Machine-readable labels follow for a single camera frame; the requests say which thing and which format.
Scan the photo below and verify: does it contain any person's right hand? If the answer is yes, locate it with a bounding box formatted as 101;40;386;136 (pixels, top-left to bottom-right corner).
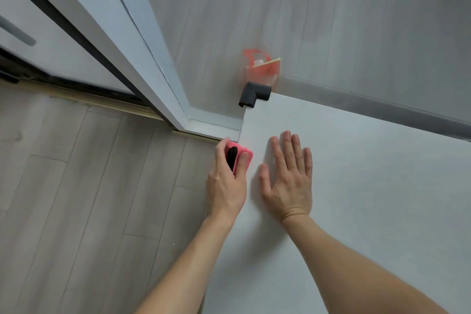
258;130;314;224

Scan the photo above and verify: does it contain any person's left hand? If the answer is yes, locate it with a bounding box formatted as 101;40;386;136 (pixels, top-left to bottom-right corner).
205;137;254;222

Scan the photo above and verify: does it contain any pink foam corner guard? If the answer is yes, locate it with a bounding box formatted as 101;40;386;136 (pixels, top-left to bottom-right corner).
224;142;254;173

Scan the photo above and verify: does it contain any person's right forearm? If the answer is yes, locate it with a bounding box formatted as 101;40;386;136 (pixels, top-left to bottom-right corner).
283;214;450;314

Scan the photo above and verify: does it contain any person's left forearm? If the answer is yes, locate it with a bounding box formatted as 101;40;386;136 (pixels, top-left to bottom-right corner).
133;213;237;314

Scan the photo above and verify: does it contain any black foam corner guard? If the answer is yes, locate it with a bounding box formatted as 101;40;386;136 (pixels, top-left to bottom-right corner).
238;81;272;108

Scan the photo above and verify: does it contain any red plastic bag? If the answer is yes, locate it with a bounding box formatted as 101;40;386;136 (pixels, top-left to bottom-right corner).
242;48;282;85

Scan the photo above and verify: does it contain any brass threshold strip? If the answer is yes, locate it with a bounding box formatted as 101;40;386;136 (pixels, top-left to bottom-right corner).
15;80;222;142

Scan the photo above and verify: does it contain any white door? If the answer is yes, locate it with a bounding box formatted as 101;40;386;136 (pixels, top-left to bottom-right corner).
0;0;137;97

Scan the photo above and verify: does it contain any white door frame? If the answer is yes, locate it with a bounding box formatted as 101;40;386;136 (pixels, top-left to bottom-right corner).
7;0;244;142

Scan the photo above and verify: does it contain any grey door handle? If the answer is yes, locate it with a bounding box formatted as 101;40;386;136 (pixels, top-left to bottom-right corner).
0;14;37;47

